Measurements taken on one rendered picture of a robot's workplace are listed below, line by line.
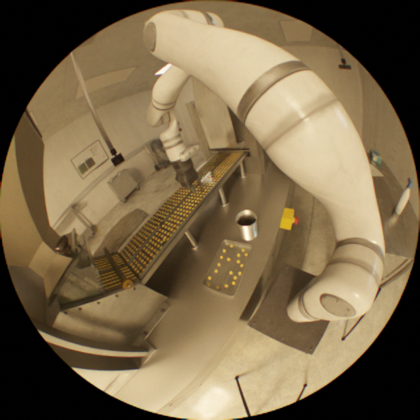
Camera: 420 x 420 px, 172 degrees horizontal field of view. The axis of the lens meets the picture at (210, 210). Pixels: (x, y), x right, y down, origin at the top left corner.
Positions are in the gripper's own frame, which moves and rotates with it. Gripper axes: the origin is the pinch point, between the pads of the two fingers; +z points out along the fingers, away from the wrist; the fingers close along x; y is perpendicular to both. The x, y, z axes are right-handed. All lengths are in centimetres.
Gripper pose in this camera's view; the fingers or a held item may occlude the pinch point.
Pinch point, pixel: (200, 194)
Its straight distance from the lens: 58.1
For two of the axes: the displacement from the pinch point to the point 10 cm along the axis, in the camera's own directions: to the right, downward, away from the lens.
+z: 2.9, 7.1, 6.4
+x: -5.2, 6.8, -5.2
